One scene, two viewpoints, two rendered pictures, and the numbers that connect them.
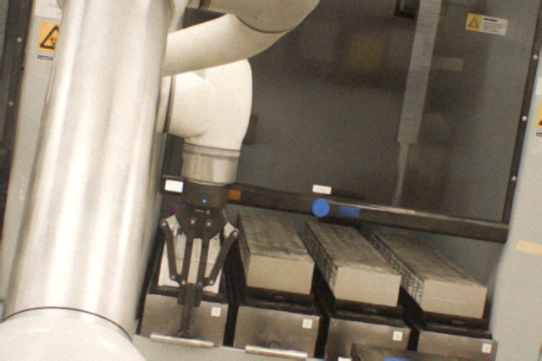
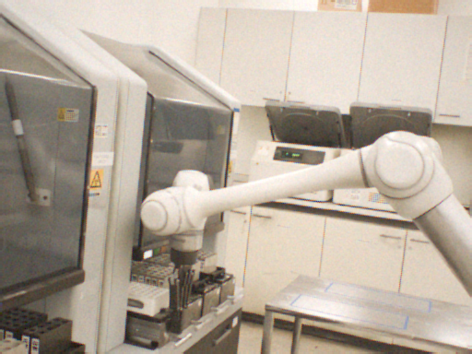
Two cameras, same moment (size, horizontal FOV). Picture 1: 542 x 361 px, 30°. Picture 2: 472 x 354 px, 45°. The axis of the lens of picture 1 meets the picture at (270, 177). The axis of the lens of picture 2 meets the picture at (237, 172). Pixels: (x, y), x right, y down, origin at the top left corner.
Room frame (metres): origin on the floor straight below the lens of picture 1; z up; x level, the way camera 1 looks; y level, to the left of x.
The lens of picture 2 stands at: (0.88, 1.45, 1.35)
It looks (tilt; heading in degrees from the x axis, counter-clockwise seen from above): 5 degrees down; 294
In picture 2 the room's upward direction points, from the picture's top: 6 degrees clockwise
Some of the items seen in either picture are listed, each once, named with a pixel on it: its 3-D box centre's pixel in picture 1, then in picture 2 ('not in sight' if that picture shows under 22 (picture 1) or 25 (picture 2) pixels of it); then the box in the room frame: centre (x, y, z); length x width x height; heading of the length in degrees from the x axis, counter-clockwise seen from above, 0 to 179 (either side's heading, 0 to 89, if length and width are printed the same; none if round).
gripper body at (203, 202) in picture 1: (202, 210); (182, 265); (1.62, 0.10, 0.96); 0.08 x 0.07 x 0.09; 95
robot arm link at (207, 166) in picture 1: (208, 164); (185, 238); (1.62, 0.10, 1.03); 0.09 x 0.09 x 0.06
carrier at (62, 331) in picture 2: not in sight; (52, 340); (1.70, 0.51, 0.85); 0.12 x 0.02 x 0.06; 95
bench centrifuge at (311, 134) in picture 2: not in sight; (301, 149); (2.16, -2.46, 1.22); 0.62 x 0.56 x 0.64; 93
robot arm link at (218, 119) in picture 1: (211, 96); (188, 199); (1.62, 0.11, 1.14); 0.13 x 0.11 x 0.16; 99
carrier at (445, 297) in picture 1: (451, 299); (208, 264); (1.77, -0.35, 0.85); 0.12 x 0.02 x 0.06; 94
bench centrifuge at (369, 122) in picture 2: not in sight; (385, 156); (1.58, -2.51, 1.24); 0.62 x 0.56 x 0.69; 95
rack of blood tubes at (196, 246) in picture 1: (190, 262); (115, 294); (1.82, 0.12, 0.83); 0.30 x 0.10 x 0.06; 5
